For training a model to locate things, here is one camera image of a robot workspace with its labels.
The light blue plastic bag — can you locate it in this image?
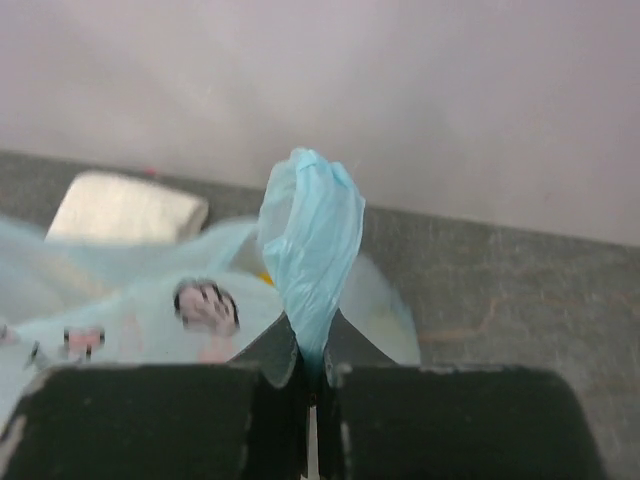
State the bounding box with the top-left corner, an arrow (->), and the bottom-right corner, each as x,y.
1,148 -> 420,417

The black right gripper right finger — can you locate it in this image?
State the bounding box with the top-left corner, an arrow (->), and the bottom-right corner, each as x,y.
319,315 -> 607,479

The white folded cloth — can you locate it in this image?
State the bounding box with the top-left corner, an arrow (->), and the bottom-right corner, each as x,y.
47,171 -> 209,244

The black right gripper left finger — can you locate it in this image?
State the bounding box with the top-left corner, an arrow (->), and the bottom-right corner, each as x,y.
1,317 -> 306,479

